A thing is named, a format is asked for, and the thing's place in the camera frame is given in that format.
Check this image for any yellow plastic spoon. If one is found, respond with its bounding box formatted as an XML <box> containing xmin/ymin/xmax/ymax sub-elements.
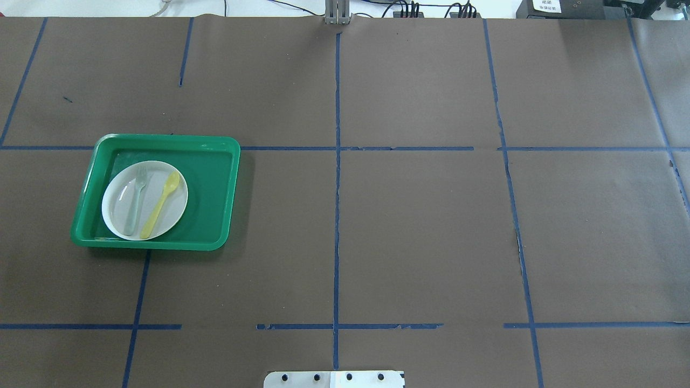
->
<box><xmin>140</xmin><ymin>170</ymin><xmax>181</xmax><ymax>240</ymax></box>

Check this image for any black power strip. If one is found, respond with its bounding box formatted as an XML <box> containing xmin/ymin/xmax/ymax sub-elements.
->
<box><xmin>444</xmin><ymin>2</ymin><xmax>480</xmax><ymax>19</ymax></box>
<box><xmin>392</xmin><ymin>2</ymin><xmax>424</xmax><ymax>19</ymax></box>

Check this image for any green plastic tray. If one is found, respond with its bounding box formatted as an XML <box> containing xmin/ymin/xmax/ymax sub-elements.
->
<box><xmin>71</xmin><ymin>134</ymin><xmax>240</xmax><ymax>251</ymax></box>

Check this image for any white round plate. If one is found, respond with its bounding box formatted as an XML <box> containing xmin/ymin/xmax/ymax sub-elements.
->
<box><xmin>101</xmin><ymin>160</ymin><xmax>188</xmax><ymax>241</ymax></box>

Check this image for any pale green plastic fork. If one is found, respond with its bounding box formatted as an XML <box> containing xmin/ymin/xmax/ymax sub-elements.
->
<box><xmin>123</xmin><ymin>164</ymin><xmax>148</xmax><ymax>236</ymax></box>

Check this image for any black computer box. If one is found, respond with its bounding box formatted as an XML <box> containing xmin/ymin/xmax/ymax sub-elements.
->
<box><xmin>515</xmin><ymin>0</ymin><xmax>605</xmax><ymax>20</ymax></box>

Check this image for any aluminium frame post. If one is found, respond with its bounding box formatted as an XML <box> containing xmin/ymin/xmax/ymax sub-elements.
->
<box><xmin>325</xmin><ymin>0</ymin><xmax>352</xmax><ymax>25</ymax></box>

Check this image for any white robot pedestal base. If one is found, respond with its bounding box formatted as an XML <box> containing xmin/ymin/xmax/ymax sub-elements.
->
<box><xmin>263</xmin><ymin>370</ymin><xmax>406</xmax><ymax>387</ymax></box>

